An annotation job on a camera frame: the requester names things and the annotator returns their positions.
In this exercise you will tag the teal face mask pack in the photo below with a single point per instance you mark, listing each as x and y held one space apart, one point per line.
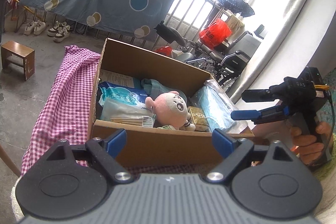
218 106

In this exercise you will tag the gold foil packet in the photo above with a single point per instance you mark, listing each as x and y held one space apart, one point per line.
198 115

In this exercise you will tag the dark blue hanging cloth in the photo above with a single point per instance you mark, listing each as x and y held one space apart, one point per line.
236 3

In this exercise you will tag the pink plush toy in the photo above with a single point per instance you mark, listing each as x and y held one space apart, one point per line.
168 108

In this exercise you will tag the grey curtain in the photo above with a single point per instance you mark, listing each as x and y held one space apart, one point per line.
288 16

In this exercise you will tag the teal white printed carton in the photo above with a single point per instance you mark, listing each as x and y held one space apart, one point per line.
115 78

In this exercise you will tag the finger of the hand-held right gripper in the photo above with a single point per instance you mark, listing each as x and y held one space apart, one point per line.
260 95
244 115

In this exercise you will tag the large red plastic bag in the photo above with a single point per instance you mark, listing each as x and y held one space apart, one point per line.
214 33

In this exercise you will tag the grey seat wheelchair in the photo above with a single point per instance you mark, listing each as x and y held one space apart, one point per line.
170 35

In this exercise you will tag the person's right hand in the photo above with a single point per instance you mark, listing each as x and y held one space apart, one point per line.
307 148

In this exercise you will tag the brown cardboard box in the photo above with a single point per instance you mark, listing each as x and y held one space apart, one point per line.
157 145

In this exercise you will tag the clear pack of wooden sticks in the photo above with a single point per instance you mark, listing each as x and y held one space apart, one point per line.
123 113

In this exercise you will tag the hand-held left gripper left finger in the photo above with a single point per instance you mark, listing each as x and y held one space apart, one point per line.
118 140

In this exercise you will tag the small red plastic bag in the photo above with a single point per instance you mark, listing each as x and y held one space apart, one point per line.
164 50

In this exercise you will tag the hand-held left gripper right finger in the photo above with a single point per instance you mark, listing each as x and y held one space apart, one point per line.
221 141

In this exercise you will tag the blue white wipes pack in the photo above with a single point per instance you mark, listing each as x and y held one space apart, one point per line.
120 94

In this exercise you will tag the yellow metal drying rack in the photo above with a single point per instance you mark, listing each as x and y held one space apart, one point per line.
29 8

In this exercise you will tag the beige towel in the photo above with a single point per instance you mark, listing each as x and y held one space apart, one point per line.
235 22

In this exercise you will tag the metal balcony railing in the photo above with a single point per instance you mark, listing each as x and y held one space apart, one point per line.
194 8

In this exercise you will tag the pink checked tablecloth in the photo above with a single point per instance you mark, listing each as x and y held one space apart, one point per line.
65 98

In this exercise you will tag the green scrunchie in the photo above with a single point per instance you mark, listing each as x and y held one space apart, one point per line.
168 127

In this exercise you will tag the small wooden stool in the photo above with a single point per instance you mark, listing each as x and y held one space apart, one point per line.
18 53

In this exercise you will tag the black wheelchair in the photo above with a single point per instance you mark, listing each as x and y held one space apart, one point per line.
233 61

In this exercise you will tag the white fleece blanket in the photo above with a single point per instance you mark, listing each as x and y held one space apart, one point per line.
15 192

